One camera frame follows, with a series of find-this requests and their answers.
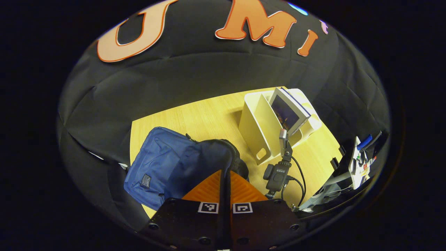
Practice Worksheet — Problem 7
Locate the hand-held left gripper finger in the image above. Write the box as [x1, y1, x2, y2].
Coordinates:
[139, 170, 227, 250]
[226, 170, 307, 250]

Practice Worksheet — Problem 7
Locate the white bookshelf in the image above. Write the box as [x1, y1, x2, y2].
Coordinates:
[239, 87, 323, 166]

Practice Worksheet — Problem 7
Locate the white spine book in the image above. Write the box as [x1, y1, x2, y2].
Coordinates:
[270, 88, 309, 136]

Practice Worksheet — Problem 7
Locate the blue cover book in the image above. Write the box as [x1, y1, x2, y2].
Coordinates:
[280, 87, 312, 117]

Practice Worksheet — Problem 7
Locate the blue schoolbag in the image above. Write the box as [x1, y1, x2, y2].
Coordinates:
[124, 127, 250, 212]

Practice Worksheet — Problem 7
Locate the pale grey object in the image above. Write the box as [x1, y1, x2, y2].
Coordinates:
[299, 173, 352, 212]

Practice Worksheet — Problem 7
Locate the white board with coloured parts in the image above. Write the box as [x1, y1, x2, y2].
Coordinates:
[349, 134, 377, 190]

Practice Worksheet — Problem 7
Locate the black backdrop cloth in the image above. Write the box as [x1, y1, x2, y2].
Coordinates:
[57, 0, 390, 232]

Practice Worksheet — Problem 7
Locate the black cable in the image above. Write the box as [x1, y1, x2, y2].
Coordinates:
[283, 155, 307, 208]

